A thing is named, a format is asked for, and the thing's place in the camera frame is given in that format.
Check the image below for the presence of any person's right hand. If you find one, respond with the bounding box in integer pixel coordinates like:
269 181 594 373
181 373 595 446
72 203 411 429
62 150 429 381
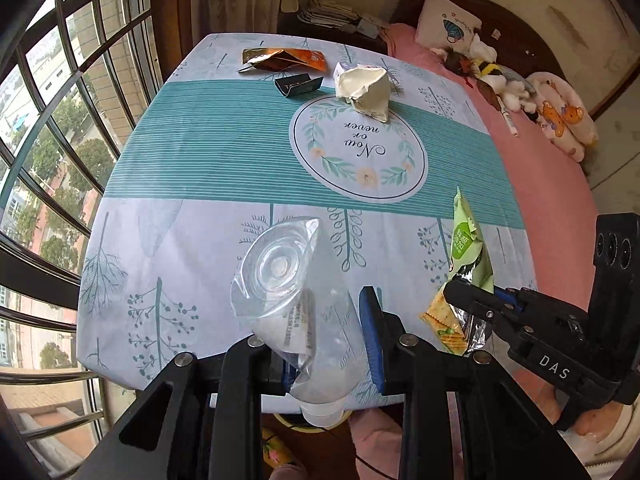
570 402 626 440

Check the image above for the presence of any dark wooden nightstand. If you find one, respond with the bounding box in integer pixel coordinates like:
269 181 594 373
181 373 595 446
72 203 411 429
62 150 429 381
277 7 396 54

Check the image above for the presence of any pink bear print blanket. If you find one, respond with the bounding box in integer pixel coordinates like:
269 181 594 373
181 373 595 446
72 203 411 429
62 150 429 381
525 72 599 162

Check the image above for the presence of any orange snack wrapper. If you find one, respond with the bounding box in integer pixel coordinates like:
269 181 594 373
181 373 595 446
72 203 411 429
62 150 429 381
237 47 328 74

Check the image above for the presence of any brown feather toy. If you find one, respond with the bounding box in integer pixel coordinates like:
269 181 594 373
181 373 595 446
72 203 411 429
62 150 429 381
432 45 476 74

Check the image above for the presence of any bee plush toy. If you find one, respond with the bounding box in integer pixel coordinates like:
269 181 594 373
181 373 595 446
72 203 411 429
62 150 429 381
470 60 504 86

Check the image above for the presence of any small pale box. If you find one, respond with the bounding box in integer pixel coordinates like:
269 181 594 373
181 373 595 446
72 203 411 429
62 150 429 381
350 15 386 39

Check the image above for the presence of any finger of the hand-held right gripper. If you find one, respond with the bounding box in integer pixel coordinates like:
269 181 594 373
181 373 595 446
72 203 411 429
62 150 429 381
444 279 526 333

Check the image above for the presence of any white plush toy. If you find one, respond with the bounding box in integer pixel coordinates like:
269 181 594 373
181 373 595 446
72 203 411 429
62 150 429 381
467 35 499 61
500 77 539 111

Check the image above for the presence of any stack of papers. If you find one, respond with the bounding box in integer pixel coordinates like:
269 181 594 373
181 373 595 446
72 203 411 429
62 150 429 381
299 0 361 28

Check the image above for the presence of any green cracker wrapper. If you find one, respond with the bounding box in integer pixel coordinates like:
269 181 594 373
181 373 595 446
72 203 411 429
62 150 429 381
420 186 496 356

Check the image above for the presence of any white marker pen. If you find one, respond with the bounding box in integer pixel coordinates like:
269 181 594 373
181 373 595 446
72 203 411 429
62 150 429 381
496 97 520 137

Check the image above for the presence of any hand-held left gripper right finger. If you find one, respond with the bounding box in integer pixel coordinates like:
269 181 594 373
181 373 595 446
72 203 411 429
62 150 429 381
359 286 591 480

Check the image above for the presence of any clear plastic bottle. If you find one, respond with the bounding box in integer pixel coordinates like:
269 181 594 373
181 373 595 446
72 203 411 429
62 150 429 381
230 216 371 428

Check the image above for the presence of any black window frame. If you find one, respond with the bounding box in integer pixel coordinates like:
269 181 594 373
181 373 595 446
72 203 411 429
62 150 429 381
0 0 166 480

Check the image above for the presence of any pink bed sheet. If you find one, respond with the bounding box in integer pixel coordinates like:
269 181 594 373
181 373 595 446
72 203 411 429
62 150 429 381
385 22 640 441

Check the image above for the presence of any tree print tablecloth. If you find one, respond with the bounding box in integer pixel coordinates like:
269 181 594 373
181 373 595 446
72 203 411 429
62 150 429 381
76 33 538 408

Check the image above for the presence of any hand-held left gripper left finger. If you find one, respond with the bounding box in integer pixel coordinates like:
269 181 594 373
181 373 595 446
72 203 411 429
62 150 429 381
77 335 301 480

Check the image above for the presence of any crumpled white carton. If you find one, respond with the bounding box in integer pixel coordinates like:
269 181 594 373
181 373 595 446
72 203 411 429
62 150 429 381
333 62 391 123

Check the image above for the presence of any white printed pillow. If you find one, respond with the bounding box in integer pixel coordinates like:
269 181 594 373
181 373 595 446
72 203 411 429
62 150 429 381
415 0 483 53

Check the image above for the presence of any yellow trash bin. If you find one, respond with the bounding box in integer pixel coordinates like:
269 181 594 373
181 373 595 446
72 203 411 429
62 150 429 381
265 409 352 432

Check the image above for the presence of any yellow flowered slipper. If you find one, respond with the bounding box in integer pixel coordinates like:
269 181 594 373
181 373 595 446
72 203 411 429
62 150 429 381
262 427 297 472

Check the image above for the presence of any dark folded card wrapper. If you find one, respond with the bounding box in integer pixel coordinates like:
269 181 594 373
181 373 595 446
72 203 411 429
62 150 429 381
274 74 325 97

